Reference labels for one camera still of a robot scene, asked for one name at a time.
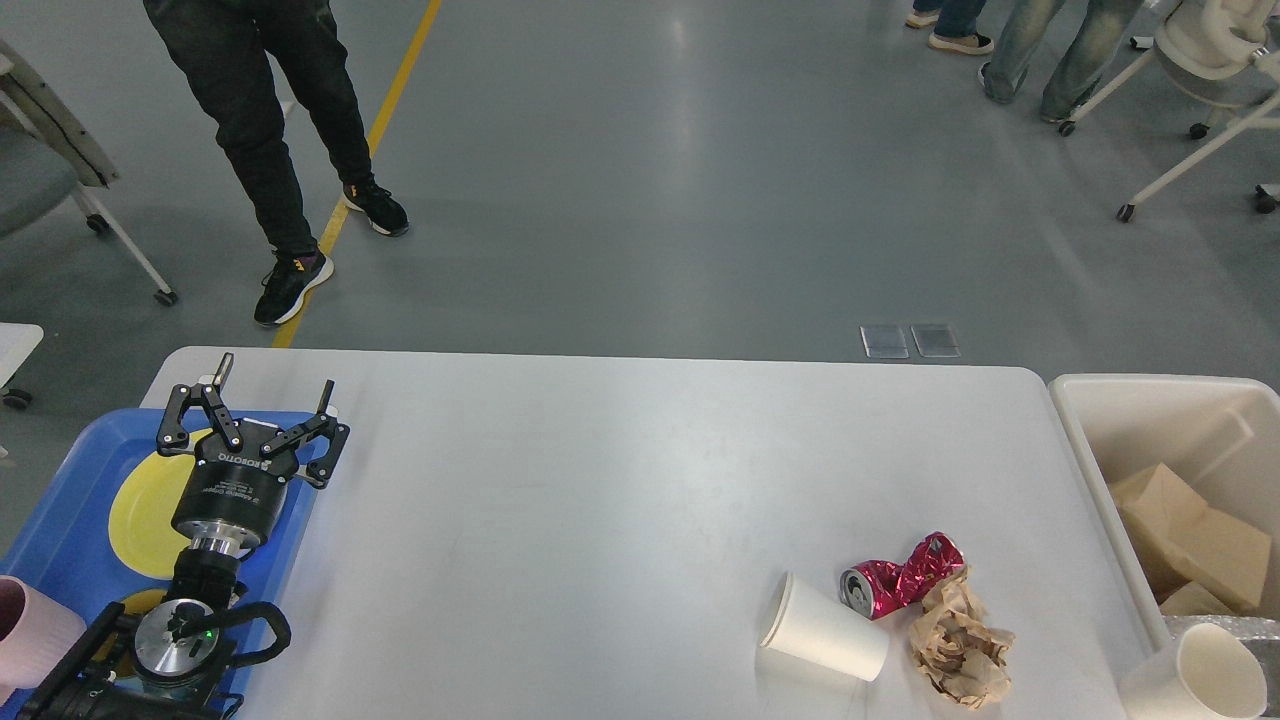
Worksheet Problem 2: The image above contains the brown paper bag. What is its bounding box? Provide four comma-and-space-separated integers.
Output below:
1108, 464, 1272, 616

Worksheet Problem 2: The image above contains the floor outlet plate right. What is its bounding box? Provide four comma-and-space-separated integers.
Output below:
910, 324, 961, 357

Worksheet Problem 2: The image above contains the floor outlet plate left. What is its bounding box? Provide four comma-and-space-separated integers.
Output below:
860, 324, 911, 359

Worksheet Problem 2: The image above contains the foil tray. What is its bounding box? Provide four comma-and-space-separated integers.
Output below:
1164, 614, 1279, 684

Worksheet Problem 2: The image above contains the brown paper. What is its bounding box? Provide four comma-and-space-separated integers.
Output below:
909, 569, 1016, 708

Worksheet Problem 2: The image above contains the blue plastic tray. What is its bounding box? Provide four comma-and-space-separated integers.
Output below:
0, 407, 333, 720

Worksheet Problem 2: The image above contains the pink ribbed mug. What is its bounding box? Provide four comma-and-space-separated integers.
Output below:
1, 575, 86, 702

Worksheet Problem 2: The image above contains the person in blue jeans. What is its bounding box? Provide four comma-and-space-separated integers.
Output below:
978, 0, 1143, 124

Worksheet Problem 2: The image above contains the floor outlet plate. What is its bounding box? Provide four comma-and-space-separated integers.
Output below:
860, 324, 911, 359
910, 324, 961, 357

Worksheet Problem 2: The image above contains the grey chair at left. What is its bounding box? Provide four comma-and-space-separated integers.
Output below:
1, 42, 178, 306

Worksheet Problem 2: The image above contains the white paper cup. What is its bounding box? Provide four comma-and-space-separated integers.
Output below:
759, 571, 890, 682
1119, 623, 1267, 719

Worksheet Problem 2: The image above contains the white side table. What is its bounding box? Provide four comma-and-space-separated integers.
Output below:
0, 322, 44, 410

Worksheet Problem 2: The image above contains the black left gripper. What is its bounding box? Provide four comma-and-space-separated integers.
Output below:
156, 354, 349, 547

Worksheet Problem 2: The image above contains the yellow plate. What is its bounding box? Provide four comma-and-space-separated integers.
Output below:
108, 454, 259, 579

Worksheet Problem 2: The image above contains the beige plastic bin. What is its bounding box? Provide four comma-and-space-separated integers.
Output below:
1050, 374, 1277, 683

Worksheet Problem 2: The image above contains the crushed red can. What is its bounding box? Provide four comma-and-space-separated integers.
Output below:
840, 532, 966, 620

